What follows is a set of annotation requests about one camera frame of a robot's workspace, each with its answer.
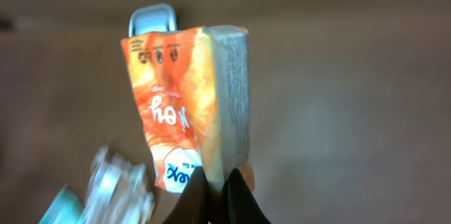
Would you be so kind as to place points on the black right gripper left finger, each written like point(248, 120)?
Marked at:
point(191, 206)

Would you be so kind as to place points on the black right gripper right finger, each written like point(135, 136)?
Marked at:
point(242, 208)

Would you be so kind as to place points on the clear bag bread package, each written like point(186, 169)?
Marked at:
point(117, 192)

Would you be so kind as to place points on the orange tissue pack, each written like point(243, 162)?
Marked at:
point(191, 89)

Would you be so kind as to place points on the mint green wipes pack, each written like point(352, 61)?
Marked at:
point(64, 209)

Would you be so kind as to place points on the white barcode scanner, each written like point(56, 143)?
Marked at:
point(154, 18)

